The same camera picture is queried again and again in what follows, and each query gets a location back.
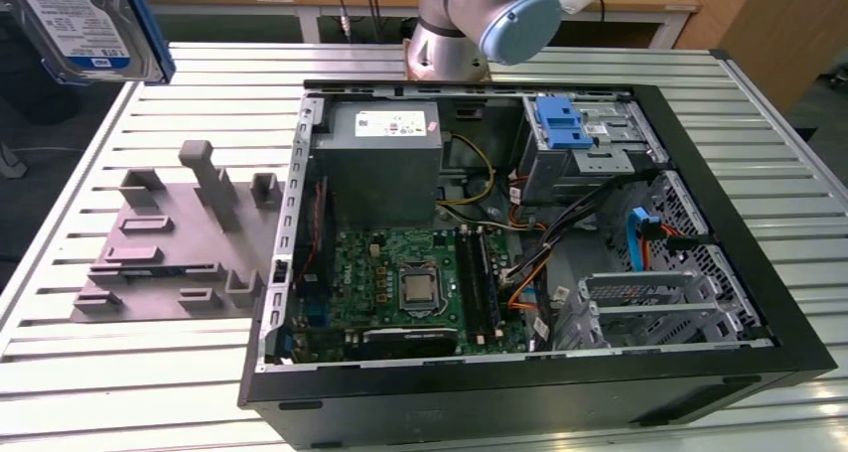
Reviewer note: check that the hard disk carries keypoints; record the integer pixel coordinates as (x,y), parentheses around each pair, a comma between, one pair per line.
(72,25)

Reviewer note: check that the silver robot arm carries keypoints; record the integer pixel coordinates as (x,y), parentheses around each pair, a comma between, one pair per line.
(444,20)

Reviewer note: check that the grey power supply unit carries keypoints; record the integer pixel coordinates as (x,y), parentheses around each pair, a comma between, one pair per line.
(377,184)

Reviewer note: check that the green motherboard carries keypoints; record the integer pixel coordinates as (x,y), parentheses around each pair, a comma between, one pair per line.
(371,258)

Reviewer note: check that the silver CPU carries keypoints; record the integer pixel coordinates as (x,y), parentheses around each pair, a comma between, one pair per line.
(419,290)

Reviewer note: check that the black RAM stick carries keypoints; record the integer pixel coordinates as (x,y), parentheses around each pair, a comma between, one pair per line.
(489,283)
(472,283)

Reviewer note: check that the black graphics card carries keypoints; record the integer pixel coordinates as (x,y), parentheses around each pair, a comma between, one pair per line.
(411,340)

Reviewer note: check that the blue drive latch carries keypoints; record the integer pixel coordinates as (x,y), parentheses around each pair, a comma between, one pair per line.
(560,124)

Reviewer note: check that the silver optical drive cage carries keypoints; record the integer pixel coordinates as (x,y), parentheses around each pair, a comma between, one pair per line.
(596,161)

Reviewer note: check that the black PC case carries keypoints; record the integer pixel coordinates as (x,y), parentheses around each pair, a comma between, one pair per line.
(464,387)

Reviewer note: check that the grey parts rack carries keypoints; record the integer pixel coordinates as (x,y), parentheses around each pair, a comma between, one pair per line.
(179,253)

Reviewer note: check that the grey stand foot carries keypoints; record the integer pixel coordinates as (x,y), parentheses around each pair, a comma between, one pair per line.
(12,166)

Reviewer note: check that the black chair base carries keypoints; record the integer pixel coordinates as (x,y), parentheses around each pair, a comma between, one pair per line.
(836,77)

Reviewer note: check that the brown wooden cabinet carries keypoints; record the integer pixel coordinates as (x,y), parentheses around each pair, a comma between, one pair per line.
(795,5)

